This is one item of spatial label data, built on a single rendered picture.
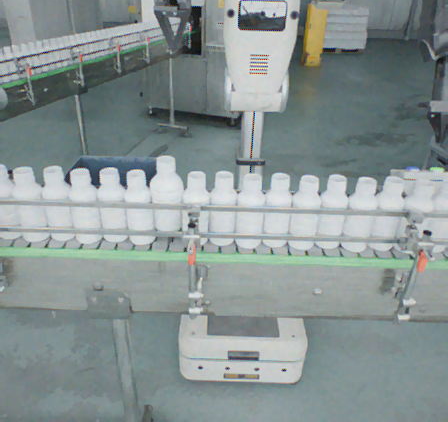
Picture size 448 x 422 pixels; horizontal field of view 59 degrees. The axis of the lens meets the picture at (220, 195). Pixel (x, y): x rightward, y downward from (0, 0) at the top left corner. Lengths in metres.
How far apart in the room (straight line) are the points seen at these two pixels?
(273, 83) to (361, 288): 0.71
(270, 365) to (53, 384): 0.92
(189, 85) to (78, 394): 3.53
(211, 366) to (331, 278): 0.93
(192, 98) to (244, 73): 3.37
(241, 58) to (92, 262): 0.77
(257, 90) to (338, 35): 8.94
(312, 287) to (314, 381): 1.04
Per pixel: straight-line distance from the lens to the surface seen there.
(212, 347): 1.67
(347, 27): 10.29
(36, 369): 2.05
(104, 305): 0.99
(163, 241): 0.90
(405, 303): 0.94
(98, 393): 1.90
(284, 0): 1.31
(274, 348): 1.69
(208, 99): 4.61
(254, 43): 1.31
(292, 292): 0.94
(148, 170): 1.46
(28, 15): 6.67
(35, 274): 0.99
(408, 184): 1.06
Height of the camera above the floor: 1.53
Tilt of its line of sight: 29 degrees down
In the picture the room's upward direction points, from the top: 2 degrees clockwise
